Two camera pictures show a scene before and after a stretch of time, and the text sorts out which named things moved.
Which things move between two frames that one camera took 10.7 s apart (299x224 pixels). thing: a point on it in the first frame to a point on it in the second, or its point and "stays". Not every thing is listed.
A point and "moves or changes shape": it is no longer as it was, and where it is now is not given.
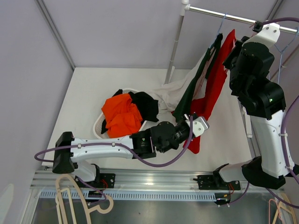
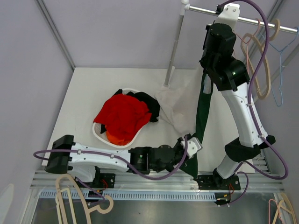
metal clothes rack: [185, 7] stays
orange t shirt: [122, 116] moves or changes shape
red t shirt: [201, 107] to [123, 115]
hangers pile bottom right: [280, 204] stays
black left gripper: [184, 123] to [178, 143]
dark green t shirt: [184, 108] to [190, 167]
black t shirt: [147, 106] stays
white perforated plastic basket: [99, 123] stays
